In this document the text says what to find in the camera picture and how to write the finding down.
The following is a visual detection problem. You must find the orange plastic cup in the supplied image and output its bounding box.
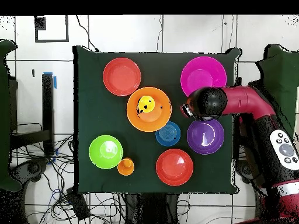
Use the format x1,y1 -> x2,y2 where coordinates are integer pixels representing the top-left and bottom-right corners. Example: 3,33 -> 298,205
117,157 -> 135,176

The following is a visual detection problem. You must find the tangle of black cables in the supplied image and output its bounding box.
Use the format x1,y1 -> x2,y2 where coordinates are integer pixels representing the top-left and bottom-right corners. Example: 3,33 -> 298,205
10,122 -> 126,224

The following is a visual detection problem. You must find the black rounded floor machine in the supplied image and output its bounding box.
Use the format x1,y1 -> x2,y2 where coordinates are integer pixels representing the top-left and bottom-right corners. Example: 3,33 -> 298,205
9,157 -> 51,187
235,159 -> 262,185

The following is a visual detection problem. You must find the red plastic bowl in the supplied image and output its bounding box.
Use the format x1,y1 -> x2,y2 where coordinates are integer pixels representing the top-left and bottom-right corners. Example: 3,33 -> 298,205
102,57 -> 142,97
155,148 -> 194,187

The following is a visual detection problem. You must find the black power adapter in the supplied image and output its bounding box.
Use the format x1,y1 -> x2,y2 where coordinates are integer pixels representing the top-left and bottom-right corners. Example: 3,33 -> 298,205
66,187 -> 91,221

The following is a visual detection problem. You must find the dark green table cloth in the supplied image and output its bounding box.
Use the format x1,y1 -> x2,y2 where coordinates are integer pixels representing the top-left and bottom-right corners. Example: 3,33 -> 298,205
72,45 -> 242,195

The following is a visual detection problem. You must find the black metal stand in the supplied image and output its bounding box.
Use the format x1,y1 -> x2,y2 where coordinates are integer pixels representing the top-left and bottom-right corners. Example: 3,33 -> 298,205
10,72 -> 55,157

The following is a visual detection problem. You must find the black square floor frame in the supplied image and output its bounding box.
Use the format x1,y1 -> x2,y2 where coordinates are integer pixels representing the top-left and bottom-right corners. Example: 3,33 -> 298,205
34,15 -> 70,43

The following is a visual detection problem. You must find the blue tape strip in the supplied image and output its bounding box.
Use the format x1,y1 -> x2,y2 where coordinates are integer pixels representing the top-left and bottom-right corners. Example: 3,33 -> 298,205
43,71 -> 57,89

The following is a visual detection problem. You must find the neighbouring green cloth table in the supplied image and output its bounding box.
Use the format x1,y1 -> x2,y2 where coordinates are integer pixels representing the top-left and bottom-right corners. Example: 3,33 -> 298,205
253,44 -> 299,141
0,39 -> 23,193

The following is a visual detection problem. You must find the purple plastic bowl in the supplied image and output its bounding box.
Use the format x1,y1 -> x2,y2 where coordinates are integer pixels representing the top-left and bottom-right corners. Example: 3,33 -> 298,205
186,118 -> 225,155

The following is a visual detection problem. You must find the black floor cable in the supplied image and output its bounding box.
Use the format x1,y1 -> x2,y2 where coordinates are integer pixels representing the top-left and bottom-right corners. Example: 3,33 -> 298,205
75,15 -> 100,53

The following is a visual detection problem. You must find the yellow plastic cup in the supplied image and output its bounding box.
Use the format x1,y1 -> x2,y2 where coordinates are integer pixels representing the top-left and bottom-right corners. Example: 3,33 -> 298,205
137,95 -> 156,114

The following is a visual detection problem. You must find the pink plastic bowl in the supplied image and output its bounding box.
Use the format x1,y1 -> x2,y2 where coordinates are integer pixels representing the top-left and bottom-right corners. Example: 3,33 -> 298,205
180,56 -> 228,97

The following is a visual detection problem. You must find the orange plastic bowl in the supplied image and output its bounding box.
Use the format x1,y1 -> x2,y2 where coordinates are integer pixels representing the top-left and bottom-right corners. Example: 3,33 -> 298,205
126,86 -> 172,133

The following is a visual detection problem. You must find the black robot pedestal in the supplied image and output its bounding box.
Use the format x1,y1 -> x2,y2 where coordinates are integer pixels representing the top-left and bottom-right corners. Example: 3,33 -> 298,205
123,192 -> 180,224

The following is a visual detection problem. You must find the blue cable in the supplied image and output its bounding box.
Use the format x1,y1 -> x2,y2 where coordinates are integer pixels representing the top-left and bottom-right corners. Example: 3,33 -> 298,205
50,187 -> 62,202

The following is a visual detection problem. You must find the blue plastic bowl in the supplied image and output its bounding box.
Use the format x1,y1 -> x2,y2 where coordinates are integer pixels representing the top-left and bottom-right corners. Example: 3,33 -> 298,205
155,121 -> 181,147

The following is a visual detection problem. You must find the green plastic bowl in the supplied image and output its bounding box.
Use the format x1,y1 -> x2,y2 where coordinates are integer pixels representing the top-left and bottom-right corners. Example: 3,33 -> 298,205
88,134 -> 124,170

